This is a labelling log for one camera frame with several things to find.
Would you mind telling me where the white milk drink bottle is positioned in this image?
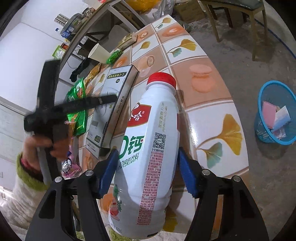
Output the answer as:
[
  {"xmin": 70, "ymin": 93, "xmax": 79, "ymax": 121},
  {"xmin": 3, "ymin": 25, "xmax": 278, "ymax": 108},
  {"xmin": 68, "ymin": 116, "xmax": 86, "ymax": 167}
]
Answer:
[{"xmin": 108, "ymin": 72, "xmax": 180, "ymax": 240}]

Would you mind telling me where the clear plastic snack packet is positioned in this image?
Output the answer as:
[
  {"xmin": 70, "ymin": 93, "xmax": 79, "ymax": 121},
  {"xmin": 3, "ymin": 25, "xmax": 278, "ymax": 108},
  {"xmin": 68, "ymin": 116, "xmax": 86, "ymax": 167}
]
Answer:
[{"xmin": 273, "ymin": 127, "xmax": 287, "ymax": 140}]

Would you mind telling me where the pink sponge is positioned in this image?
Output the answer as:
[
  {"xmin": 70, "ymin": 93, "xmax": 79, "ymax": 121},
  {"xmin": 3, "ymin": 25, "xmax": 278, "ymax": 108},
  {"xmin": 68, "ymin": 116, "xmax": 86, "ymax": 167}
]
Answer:
[{"xmin": 262, "ymin": 101, "xmax": 278, "ymax": 129}]

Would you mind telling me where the white fleece sleeve forearm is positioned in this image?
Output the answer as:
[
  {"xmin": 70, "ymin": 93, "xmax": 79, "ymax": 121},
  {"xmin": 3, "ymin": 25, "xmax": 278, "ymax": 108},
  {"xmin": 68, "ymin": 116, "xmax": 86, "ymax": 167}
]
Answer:
[{"xmin": 1, "ymin": 153, "xmax": 48, "ymax": 240}]

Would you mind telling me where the blue mesh trash basket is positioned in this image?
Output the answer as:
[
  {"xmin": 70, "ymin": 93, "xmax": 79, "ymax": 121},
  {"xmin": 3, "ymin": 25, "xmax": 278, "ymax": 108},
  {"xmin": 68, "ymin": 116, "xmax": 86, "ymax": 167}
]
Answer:
[{"xmin": 254, "ymin": 80, "xmax": 295, "ymax": 146}]

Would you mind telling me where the person left hand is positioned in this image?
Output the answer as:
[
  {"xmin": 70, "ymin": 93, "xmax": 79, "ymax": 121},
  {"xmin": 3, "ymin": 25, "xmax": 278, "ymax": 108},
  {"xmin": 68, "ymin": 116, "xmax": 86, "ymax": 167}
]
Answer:
[{"xmin": 22, "ymin": 125, "xmax": 72, "ymax": 172}]

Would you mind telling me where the green snack bag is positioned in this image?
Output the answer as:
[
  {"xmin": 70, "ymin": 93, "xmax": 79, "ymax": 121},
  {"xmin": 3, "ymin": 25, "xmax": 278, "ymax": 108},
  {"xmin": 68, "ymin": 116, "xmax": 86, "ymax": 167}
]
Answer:
[{"xmin": 66, "ymin": 78, "xmax": 88, "ymax": 137}]

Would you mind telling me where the white black product box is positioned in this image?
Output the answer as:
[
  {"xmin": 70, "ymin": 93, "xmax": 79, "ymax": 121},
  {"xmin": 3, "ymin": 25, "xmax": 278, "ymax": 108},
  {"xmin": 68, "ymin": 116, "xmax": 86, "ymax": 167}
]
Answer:
[{"xmin": 86, "ymin": 65, "xmax": 138, "ymax": 159}]

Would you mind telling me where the white paper cup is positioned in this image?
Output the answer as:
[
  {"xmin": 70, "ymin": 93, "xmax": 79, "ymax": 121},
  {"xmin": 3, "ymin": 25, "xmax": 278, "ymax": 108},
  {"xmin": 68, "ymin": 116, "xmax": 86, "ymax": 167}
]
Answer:
[{"xmin": 88, "ymin": 43, "xmax": 111, "ymax": 64}]

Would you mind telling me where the small green candy wrapper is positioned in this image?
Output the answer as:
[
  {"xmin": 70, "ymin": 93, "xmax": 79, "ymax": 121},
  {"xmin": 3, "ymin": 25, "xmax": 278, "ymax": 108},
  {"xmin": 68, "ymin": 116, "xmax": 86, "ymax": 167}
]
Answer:
[{"xmin": 106, "ymin": 50, "xmax": 122, "ymax": 65}]

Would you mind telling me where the patterned tile tablecloth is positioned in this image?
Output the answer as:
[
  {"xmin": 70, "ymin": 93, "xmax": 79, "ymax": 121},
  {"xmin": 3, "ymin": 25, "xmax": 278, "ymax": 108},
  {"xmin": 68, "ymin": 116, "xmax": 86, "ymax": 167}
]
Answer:
[{"xmin": 87, "ymin": 15, "xmax": 249, "ymax": 240}]

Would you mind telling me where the orange plastic bag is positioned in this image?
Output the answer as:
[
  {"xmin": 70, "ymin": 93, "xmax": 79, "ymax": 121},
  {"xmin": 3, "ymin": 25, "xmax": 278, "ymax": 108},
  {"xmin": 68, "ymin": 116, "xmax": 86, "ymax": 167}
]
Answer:
[{"xmin": 125, "ymin": 0, "xmax": 160, "ymax": 13}]

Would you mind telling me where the cardboard box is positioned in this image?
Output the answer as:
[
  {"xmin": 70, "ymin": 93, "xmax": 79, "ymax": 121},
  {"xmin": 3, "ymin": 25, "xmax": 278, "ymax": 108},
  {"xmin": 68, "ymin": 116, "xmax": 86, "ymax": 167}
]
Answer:
[{"xmin": 174, "ymin": 1, "xmax": 205, "ymax": 23}]

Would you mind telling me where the wooden chair dark seat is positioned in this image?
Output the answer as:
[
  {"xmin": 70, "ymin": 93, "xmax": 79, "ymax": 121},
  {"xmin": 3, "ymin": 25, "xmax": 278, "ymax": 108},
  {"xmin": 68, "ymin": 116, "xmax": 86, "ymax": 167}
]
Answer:
[{"xmin": 200, "ymin": 0, "xmax": 269, "ymax": 61}]

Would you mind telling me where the white metal frame desk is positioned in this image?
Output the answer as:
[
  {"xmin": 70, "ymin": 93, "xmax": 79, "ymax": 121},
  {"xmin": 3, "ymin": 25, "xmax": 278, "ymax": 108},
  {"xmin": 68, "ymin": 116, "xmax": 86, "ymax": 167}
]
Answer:
[{"xmin": 60, "ymin": 1, "xmax": 147, "ymax": 72}]

